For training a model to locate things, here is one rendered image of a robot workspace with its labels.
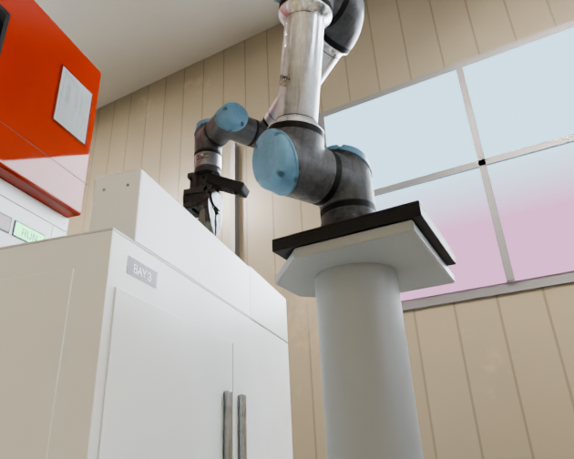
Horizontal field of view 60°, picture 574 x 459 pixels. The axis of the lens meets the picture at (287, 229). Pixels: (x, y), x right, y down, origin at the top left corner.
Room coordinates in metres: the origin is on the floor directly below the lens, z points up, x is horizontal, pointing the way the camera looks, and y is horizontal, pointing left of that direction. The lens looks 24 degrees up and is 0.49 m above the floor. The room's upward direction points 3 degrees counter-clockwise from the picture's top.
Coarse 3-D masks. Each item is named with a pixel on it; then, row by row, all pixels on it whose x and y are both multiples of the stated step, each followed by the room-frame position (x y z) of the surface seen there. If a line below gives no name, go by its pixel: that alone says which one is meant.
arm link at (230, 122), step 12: (228, 108) 1.01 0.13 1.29; (240, 108) 1.03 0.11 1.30; (216, 120) 1.03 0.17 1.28; (228, 120) 1.02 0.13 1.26; (240, 120) 1.03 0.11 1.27; (252, 120) 1.07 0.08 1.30; (204, 132) 1.09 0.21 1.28; (216, 132) 1.06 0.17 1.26; (228, 132) 1.05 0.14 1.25; (240, 132) 1.07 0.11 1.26; (252, 132) 1.08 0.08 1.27; (216, 144) 1.10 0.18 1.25
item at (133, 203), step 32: (96, 192) 0.76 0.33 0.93; (128, 192) 0.75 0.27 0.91; (160, 192) 0.81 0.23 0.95; (96, 224) 0.76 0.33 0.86; (128, 224) 0.74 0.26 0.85; (160, 224) 0.81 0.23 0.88; (192, 224) 0.94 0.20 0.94; (160, 256) 0.82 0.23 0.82; (192, 256) 0.94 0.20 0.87; (224, 256) 1.10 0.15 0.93; (224, 288) 1.10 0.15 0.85
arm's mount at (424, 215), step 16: (400, 208) 0.71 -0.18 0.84; (416, 208) 0.70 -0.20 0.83; (336, 224) 0.76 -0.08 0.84; (352, 224) 0.75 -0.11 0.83; (368, 224) 0.73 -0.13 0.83; (384, 224) 0.72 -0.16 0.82; (416, 224) 0.73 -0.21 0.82; (432, 224) 0.76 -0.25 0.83; (272, 240) 0.82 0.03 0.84; (288, 240) 0.80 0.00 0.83; (304, 240) 0.79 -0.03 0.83; (320, 240) 0.78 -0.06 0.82; (432, 240) 0.80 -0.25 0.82; (288, 256) 0.84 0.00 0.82; (448, 256) 0.88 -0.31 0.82
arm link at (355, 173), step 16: (336, 160) 0.83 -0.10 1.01; (352, 160) 0.86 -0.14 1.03; (368, 160) 0.90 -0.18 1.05; (336, 176) 0.84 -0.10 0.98; (352, 176) 0.86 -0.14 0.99; (368, 176) 0.89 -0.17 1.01; (336, 192) 0.86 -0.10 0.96; (352, 192) 0.86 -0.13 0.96; (368, 192) 0.88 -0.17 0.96; (320, 208) 0.91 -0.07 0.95
